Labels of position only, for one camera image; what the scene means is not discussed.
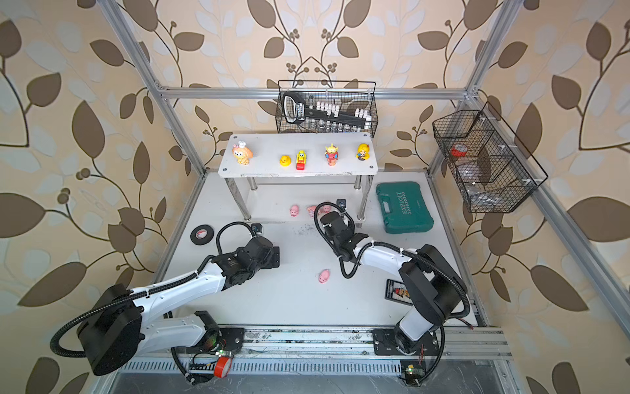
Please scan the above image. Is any large pink pig toy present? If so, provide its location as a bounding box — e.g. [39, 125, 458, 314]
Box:
[307, 205, 317, 218]

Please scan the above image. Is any alien figure toy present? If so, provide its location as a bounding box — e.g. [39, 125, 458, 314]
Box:
[325, 144, 339, 167]

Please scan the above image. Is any yellow bear toy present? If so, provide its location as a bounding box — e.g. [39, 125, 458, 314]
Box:
[356, 144, 370, 161]

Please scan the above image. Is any yellow red toy car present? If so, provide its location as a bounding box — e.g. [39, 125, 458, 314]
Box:
[295, 150, 307, 171]

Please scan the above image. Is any yellow rubber duck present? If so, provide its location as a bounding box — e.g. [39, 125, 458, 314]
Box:
[280, 155, 292, 167]

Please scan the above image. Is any orange cat toy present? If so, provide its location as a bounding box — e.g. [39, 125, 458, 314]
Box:
[232, 141, 254, 166]

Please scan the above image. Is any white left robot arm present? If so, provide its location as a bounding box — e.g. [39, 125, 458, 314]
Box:
[77, 236, 280, 376]

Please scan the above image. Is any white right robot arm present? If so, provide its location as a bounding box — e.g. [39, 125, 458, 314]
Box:
[314, 211, 471, 355]

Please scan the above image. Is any black tape roll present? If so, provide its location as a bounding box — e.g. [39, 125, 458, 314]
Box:
[190, 224, 215, 246]

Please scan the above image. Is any green plastic tool case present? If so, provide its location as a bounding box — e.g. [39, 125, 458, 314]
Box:
[376, 182, 434, 234]

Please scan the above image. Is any white two-tier shelf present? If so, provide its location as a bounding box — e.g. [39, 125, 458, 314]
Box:
[218, 132, 378, 223]

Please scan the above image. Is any red emergency button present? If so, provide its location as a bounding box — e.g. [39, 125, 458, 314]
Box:
[213, 356, 232, 379]

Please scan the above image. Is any black socket set holder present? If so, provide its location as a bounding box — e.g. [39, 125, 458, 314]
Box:
[280, 92, 374, 129]

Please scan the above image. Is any red tape roll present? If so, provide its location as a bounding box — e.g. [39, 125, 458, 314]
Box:
[451, 143, 468, 158]

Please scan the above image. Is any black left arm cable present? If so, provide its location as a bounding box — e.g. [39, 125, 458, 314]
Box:
[49, 221, 257, 359]

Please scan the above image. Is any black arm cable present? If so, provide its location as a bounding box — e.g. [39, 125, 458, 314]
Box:
[313, 200, 472, 320]
[49, 221, 257, 359]

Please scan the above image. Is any aluminium frame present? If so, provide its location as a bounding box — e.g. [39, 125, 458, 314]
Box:
[73, 0, 630, 394]

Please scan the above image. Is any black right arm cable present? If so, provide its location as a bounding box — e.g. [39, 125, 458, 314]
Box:
[313, 200, 472, 320]

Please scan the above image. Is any black wire basket back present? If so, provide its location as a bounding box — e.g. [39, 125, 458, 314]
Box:
[275, 79, 378, 137]

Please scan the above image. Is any black wire basket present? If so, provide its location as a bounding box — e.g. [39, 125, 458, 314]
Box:
[432, 103, 548, 213]
[275, 79, 378, 137]

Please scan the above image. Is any black wire basket right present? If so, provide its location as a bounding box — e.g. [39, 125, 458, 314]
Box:
[432, 103, 548, 213]

